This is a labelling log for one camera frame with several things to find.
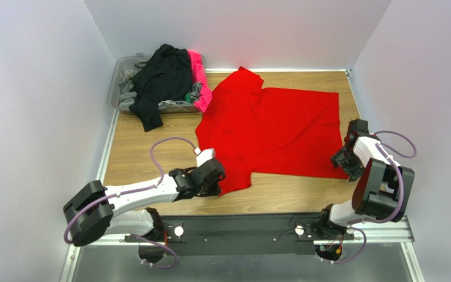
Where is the red t-shirt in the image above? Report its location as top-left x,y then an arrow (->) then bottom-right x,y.
196,68 -> 347,194

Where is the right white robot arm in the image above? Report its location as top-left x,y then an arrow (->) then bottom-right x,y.
311,134 -> 415,239

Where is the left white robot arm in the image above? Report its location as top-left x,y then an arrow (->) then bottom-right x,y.
63,158 -> 226,247

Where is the green garment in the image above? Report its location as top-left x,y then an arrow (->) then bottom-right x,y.
184,92 -> 193,103

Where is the pink t-shirt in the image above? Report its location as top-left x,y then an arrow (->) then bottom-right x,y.
187,50 -> 213,113

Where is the black t-shirt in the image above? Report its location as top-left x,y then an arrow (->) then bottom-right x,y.
129,44 -> 193,132

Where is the clear plastic bin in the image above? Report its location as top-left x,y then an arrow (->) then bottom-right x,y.
106,53 -> 207,115

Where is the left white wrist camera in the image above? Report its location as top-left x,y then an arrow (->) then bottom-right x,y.
194,147 -> 216,167

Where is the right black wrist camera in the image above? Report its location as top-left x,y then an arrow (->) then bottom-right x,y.
347,119 -> 369,136

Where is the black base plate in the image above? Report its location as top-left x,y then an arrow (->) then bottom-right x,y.
144,213 -> 354,256

